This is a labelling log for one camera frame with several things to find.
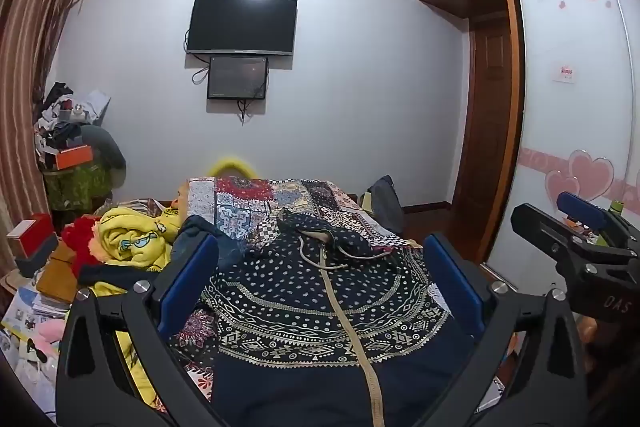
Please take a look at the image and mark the pink plush toy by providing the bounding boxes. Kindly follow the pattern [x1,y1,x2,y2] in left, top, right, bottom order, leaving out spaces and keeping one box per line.
[30,322,63,358]

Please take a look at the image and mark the brown wooden door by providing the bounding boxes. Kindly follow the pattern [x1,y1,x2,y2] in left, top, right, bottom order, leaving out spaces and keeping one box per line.
[452,14,518,212]

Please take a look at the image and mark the black wall television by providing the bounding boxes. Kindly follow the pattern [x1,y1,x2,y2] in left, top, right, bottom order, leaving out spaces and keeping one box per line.
[185,0,299,56]

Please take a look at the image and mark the orange box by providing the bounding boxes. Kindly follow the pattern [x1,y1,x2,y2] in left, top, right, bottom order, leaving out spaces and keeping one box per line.
[54,145,95,170]

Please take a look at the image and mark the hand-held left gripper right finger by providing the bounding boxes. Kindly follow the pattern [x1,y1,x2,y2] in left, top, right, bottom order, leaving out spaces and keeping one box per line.
[420,232,588,427]

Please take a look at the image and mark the blue denim jeans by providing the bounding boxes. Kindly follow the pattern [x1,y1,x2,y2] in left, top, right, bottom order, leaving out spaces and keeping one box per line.
[170,215,248,278]

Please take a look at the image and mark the white heart-print wardrobe door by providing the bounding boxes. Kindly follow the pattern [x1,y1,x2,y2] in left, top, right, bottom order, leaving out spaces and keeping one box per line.
[482,0,640,288]

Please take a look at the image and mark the pile of printed booklets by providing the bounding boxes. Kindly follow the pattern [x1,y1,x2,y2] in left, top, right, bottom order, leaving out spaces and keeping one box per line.
[0,287,66,358]

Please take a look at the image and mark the brown striped curtain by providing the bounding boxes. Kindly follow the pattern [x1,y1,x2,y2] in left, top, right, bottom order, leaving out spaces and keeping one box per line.
[0,0,93,228]

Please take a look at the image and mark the yellow curved foam tube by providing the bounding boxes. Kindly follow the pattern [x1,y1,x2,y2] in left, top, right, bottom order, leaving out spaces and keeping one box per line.
[207,156,258,180]

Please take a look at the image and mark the green patterned cloth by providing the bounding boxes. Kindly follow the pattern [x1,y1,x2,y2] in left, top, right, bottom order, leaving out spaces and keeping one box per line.
[42,159,115,212]

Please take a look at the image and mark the striped pillow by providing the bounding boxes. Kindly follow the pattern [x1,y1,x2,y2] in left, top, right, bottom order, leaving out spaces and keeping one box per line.
[125,198,176,214]

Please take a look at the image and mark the orange yellow plush toy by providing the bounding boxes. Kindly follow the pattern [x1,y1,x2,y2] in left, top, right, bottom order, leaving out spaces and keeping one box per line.
[165,192,190,215]

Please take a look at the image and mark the patchwork print bedsheet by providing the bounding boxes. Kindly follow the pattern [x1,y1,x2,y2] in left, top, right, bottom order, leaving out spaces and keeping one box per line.
[167,177,451,413]

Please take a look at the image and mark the dark blue bag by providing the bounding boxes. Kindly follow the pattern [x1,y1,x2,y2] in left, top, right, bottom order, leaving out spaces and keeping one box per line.
[367,175,405,235]

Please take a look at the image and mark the small black wall monitor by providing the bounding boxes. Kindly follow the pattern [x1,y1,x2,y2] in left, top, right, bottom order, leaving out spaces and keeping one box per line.
[207,56,270,100]

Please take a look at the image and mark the yellow cartoon blanket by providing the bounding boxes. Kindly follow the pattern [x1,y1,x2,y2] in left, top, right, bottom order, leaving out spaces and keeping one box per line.
[90,202,188,413]

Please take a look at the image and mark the red plush toy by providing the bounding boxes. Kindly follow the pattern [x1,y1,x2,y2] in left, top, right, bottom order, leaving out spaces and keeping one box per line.
[62,216,108,278]

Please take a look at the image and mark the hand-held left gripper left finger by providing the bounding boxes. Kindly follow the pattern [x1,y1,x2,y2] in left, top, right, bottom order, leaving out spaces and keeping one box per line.
[56,232,221,427]

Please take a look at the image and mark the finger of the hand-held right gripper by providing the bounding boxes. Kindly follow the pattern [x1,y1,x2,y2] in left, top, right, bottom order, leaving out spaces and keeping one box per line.
[510,203,636,278]
[556,191,640,254]

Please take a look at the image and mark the red and white box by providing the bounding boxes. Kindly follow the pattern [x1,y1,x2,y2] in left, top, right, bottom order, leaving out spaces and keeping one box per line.
[6,213,55,259]

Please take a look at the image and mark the navy patterned hooded garment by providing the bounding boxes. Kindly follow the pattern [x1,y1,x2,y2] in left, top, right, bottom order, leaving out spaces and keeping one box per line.
[200,207,481,427]

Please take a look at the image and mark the pile of clutter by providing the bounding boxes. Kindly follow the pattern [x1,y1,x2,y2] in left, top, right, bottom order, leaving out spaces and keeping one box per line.
[32,82,111,168]

